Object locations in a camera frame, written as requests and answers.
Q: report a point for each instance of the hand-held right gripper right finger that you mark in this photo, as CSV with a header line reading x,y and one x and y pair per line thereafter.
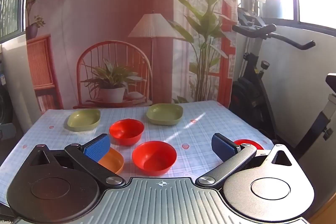
x,y
222,146

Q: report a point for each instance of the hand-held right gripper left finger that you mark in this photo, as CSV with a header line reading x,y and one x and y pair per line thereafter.
x,y
97,148

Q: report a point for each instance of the red plastic bowl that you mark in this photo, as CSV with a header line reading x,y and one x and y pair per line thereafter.
x,y
252,144
154,158
126,132

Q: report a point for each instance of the orange plastic plate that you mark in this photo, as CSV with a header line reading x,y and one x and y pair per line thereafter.
x,y
114,162

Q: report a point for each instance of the green plastic plate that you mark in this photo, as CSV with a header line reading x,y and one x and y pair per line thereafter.
x,y
84,120
164,114

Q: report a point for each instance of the blue checked tablecloth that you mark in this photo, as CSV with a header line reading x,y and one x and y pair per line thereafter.
x,y
52,134

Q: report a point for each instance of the black exercise bike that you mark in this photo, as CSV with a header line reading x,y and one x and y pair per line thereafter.
x,y
252,92

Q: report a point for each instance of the printed room backdrop cloth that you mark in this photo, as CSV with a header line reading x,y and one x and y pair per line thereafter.
x,y
118,3

